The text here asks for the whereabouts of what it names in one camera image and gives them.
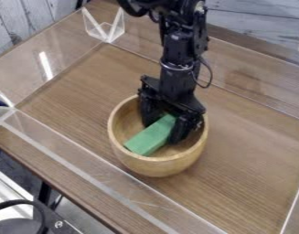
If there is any clear acrylic tray enclosure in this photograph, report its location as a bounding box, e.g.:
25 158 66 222
0 15 299 234

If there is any green rectangular block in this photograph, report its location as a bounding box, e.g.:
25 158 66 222
124 114 176 156

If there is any black metal base plate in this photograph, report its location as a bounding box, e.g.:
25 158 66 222
31 207 86 234

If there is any black table leg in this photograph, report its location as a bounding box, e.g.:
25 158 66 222
38 182 53 206

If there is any brown wooden bowl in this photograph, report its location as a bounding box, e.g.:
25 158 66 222
108 95 209 177

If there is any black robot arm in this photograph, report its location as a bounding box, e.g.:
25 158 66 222
118 0 209 144

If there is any black cable loop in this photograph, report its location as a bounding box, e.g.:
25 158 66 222
0 198 50 234

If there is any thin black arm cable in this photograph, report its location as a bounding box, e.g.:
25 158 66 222
190 56 214 90

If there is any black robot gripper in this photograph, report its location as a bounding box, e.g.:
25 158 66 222
138 60 208 144

